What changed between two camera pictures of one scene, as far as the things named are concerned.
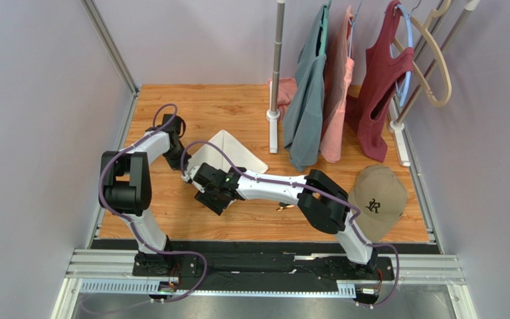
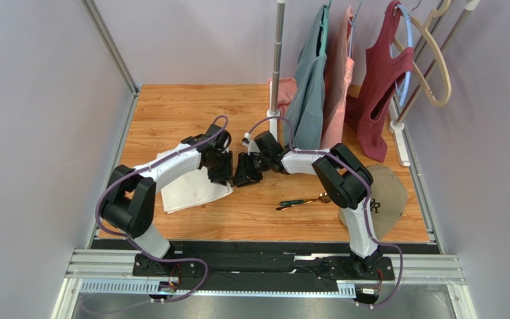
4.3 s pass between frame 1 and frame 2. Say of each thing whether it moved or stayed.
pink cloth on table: stayed
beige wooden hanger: stayed
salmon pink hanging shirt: stayed
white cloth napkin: moved
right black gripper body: moved
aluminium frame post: stayed
